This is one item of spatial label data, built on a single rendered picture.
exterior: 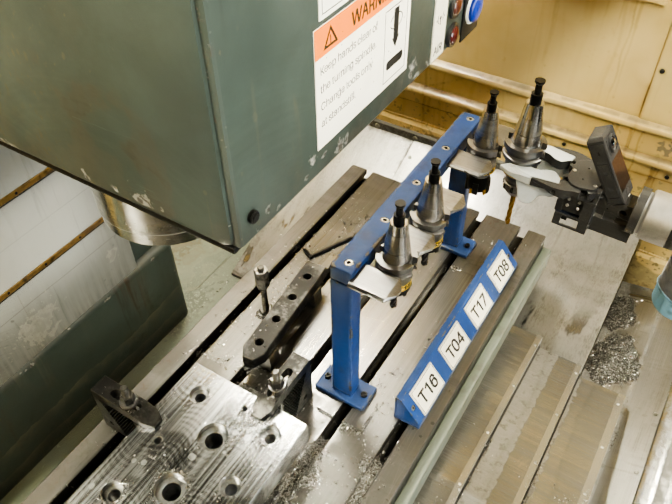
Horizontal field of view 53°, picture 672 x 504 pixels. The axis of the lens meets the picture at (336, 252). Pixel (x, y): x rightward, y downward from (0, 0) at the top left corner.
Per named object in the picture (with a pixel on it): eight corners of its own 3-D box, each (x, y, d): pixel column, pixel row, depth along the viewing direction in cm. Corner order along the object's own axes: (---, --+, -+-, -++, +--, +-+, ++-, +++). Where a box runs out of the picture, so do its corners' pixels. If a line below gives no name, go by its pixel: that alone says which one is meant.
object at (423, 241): (441, 239, 105) (441, 235, 104) (425, 260, 102) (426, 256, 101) (401, 223, 107) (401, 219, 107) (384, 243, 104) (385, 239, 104)
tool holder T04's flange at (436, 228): (417, 207, 111) (419, 195, 110) (453, 218, 109) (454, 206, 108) (403, 231, 107) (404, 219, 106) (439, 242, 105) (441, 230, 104)
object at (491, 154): (478, 139, 124) (480, 128, 123) (507, 152, 122) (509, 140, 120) (459, 155, 121) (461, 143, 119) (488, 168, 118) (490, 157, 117)
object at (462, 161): (496, 164, 118) (497, 160, 117) (484, 181, 115) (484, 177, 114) (459, 152, 120) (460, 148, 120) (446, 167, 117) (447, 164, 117)
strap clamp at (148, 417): (176, 445, 114) (158, 396, 104) (162, 461, 112) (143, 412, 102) (119, 410, 119) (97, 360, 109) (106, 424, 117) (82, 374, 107)
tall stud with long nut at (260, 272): (275, 309, 135) (270, 265, 126) (267, 319, 134) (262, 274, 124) (264, 304, 136) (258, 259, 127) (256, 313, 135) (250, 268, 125)
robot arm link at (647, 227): (677, 218, 92) (690, 186, 96) (642, 206, 93) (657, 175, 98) (657, 257, 97) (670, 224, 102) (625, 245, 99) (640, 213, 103)
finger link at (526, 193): (491, 200, 104) (551, 214, 102) (498, 170, 100) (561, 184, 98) (494, 188, 107) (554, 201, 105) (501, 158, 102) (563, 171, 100)
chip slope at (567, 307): (619, 286, 176) (651, 211, 158) (520, 508, 135) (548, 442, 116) (331, 175, 210) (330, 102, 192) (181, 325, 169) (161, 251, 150)
